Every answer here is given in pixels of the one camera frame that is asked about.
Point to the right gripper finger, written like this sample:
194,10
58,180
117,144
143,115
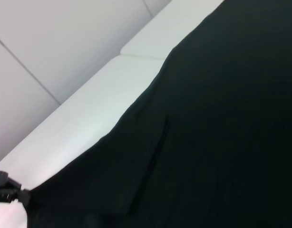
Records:
8,187

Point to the black t-shirt with FREE print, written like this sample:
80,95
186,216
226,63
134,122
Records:
196,130

